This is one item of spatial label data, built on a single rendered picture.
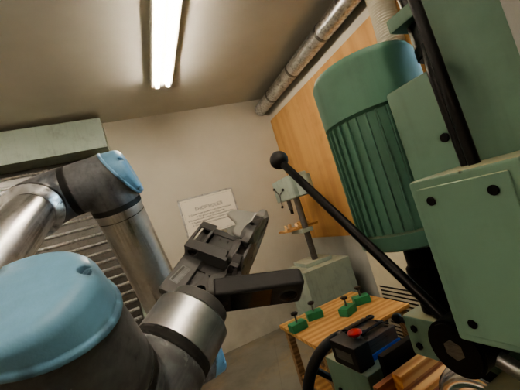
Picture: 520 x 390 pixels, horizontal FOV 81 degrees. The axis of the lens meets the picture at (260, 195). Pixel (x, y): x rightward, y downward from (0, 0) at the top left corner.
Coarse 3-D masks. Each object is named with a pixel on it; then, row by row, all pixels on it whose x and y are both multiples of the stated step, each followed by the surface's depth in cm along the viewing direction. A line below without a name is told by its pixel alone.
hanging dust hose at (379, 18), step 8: (368, 0) 189; (376, 0) 185; (384, 0) 184; (392, 0) 184; (368, 8) 191; (376, 8) 186; (384, 8) 183; (392, 8) 183; (376, 16) 187; (384, 16) 183; (376, 24) 189; (384, 24) 184; (376, 32) 190; (384, 32) 185; (384, 40) 186
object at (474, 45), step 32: (448, 0) 29; (480, 0) 27; (448, 32) 30; (480, 32) 28; (448, 64) 31; (480, 64) 28; (512, 64) 26; (480, 96) 29; (512, 96) 27; (480, 128) 30; (512, 128) 27
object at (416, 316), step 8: (408, 312) 54; (416, 312) 53; (408, 320) 53; (416, 320) 51; (424, 320) 50; (432, 320) 49; (408, 328) 53; (416, 328) 52; (424, 328) 50; (416, 336) 52; (424, 336) 51; (416, 344) 52; (424, 344) 51; (416, 352) 53; (424, 352) 51; (432, 352) 50
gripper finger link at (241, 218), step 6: (234, 210) 49; (240, 210) 49; (264, 210) 50; (228, 216) 48; (234, 216) 48; (240, 216) 48; (246, 216) 48; (252, 216) 48; (264, 216) 47; (234, 222) 47; (240, 222) 47; (246, 222) 47; (264, 222) 48; (234, 228) 45; (240, 228) 45; (258, 228) 45; (234, 234) 44; (240, 234) 44; (258, 234) 46
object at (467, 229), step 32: (512, 160) 21; (416, 192) 28; (448, 192) 25; (480, 192) 23; (512, 192) 21; (448, 224) 26; (480, 224) 24; (512, 224) 22; (448, 256) 27; (480, 256) 24; (512, 256) 22; (448, 288) 28; (480, 288) 25; (512, 288) 23; (480, 320) 26; (512, 320) 23
